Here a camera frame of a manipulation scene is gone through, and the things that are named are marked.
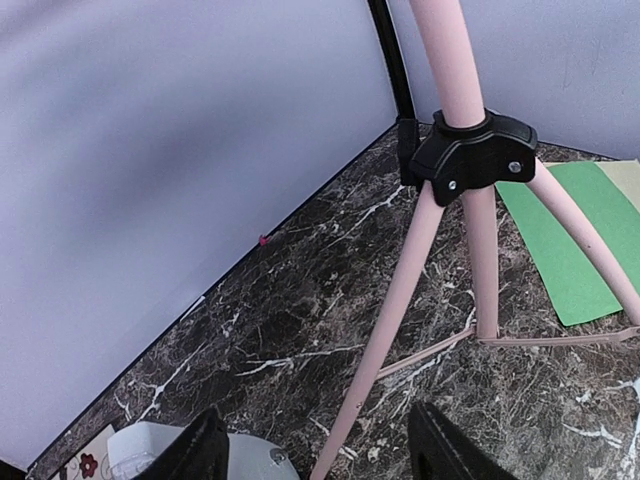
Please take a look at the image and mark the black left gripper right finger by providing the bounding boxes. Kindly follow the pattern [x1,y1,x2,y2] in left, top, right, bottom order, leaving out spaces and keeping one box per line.
[407,402,516,480]

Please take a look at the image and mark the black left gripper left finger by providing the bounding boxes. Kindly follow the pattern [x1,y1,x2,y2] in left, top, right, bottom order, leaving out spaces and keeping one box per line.
[135,407,230,480]

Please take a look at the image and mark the green paper sheet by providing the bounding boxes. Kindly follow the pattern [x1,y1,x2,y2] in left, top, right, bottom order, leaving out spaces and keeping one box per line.
[497,162,639,327]

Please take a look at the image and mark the pink music stand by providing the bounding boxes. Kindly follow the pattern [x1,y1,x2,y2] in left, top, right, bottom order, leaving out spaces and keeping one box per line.
[311,1,639,479]

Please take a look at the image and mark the yellow paper sheet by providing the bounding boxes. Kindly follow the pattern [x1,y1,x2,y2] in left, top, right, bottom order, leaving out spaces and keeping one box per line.
[531,159,639,212]

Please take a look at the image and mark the white metronome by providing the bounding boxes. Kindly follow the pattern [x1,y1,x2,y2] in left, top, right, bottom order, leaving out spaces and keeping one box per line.
[108,422,300,479]

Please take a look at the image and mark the floral patterned coaster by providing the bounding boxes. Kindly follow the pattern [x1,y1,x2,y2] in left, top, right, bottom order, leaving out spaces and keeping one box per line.
[51,424,115,480]

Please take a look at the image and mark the black right frame post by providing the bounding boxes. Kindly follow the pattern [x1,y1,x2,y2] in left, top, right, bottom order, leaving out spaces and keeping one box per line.
[367,0,422,191]

